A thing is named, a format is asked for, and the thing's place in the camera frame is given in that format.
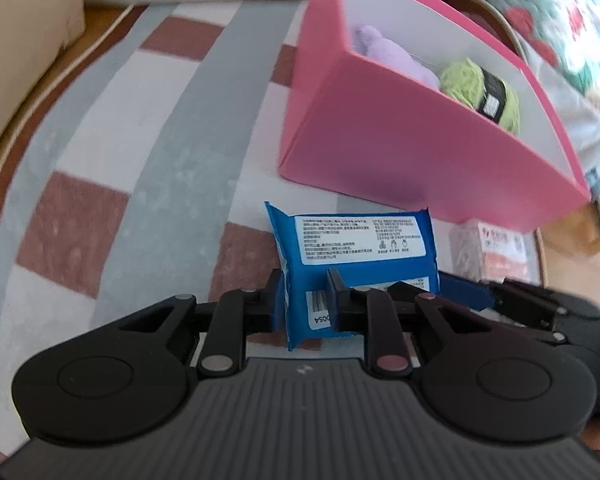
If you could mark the purple plush toy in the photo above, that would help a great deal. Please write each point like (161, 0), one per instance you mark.
(390, 52)

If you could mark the pink cardboard box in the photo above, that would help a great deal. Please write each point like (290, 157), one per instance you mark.
(380, 150)

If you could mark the floral quilt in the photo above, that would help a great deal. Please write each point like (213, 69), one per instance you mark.
(570, 20)

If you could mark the checkered rug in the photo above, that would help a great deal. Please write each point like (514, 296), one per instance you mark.
(130, 135)

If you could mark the blue wet wipes packet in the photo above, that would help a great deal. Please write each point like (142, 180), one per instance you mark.
(350, 240)

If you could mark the clear plastic box orange label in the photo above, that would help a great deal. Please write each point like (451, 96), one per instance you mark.
(495, 250)

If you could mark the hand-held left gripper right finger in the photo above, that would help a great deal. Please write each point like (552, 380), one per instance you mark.
(337, 296)

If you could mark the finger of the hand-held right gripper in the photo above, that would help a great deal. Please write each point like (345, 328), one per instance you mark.
(467, 292)

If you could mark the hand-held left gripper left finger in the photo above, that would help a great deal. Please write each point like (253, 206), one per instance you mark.
(260, 306)

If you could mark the green yarn ball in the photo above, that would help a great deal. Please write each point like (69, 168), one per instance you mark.
(460, 80)

